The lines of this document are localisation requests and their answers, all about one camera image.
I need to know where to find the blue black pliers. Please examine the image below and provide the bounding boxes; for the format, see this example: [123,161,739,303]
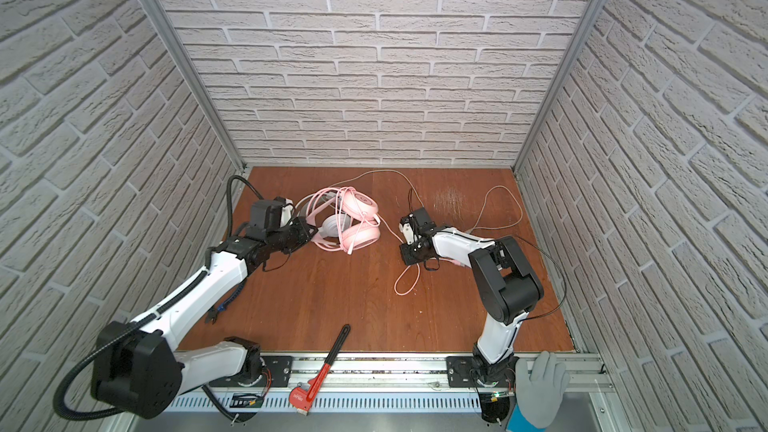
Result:
[204,279,247,324]

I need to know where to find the black corrugated cable conduit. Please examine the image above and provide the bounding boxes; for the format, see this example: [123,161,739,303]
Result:
[52,175,265,424]

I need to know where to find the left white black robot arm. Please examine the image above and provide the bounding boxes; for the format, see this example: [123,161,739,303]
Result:
[91,198,318,419]

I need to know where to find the pink headphones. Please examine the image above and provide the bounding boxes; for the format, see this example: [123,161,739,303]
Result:
[311,187,381,255]

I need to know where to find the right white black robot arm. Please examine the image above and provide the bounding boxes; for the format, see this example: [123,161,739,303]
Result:
[399,208,544,382]

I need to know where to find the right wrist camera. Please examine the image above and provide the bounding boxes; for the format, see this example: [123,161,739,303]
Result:
[399,220,415,244]

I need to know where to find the grey gloved hand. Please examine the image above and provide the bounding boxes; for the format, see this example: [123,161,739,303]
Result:
[507,351,570,431]

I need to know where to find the red black pipe wrench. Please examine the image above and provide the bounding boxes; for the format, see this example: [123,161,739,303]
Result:
[289,324,351,415]

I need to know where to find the white headphones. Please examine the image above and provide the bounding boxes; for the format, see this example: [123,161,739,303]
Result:
[296,188,351,247]

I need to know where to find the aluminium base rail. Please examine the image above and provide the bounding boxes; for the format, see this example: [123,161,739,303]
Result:
[119,350,613,415]

